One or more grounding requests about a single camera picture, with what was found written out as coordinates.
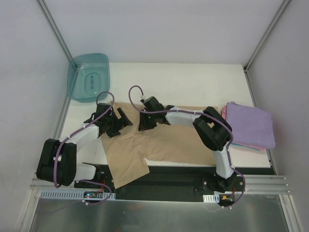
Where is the right white cable duct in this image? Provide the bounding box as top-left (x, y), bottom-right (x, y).
top-left (203, 193), bottom-right (220, 203)

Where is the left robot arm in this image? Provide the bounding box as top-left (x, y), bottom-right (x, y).
top-left (36, 103), bottom-right (133, 188)

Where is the aluminium frame post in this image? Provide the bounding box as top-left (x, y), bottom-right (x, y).
top-left (243, 0), bottom-right (292, 72)
top-left (36, 0), bottom-right (73, 61)

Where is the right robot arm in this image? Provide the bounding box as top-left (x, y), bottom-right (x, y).
top-left (139, 96), bottom-right (237, 193)

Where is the left aluminium frame post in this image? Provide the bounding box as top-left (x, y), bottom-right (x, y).
top-left (36, 0), bottom-right (73, 61)

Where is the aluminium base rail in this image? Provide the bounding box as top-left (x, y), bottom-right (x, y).
top-left (30, 175), bottom-right (291, 195)

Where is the left white cable duct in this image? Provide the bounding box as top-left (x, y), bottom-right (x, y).
top-left (41, 190), bottom-right (115, 201)

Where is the purple folded t shirt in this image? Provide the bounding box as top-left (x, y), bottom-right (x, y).
top-left (226, 102), bottom-right (276, 149)

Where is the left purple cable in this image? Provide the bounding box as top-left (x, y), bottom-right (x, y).
top-left (53, 91), bottom-right (114, 206)

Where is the teal plastic basin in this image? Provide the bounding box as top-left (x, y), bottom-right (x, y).
top-left (67, 53), bottom-right (110, 103)

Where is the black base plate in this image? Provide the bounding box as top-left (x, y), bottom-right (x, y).
top-left (74, 165), bottom-right (245, 202)

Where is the beige t shirt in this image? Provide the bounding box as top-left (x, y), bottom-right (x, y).
top-left (101, 102), bottom-right (216, 188)

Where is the right aluminium frame post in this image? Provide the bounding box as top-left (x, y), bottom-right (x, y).
top-left (243, 0), bottom-right (292, 72)

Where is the white cable duct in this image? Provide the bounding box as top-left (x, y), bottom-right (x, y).
top-left (203, 193), bottom-right (220, 203)
top-left (41, 190), bottom-right (115, 201)

